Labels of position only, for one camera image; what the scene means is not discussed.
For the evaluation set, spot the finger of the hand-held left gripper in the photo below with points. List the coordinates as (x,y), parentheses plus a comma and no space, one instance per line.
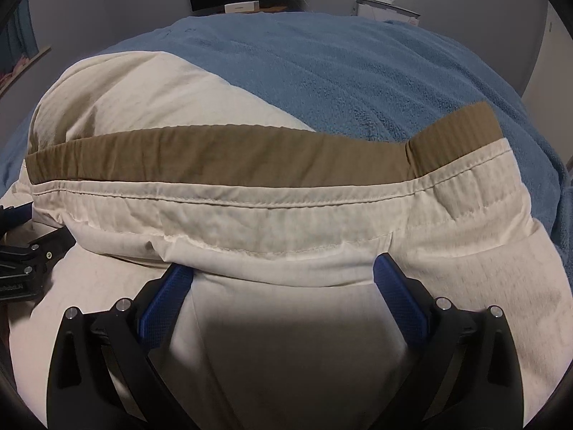
(51,248)
(18,216)

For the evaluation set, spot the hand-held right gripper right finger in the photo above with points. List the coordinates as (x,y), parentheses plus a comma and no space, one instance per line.
(400,304)

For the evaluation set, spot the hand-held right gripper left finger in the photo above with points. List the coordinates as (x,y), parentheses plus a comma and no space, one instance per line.
(163,304)

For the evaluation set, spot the cream hooded jacket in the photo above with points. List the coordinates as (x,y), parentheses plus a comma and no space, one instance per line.
(286,215)

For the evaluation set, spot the wooden board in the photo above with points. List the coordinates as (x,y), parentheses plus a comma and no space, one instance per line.
(38,57)

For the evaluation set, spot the blue curtain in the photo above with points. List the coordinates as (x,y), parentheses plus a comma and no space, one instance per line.
(18,36)

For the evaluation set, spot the blue fleece blanket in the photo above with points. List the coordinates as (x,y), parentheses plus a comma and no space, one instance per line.
(335,76)

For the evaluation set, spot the white door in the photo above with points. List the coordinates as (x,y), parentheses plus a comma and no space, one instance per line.
(553,49)

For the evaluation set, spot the small white flat box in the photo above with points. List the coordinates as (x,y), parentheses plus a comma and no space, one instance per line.
(241,8)

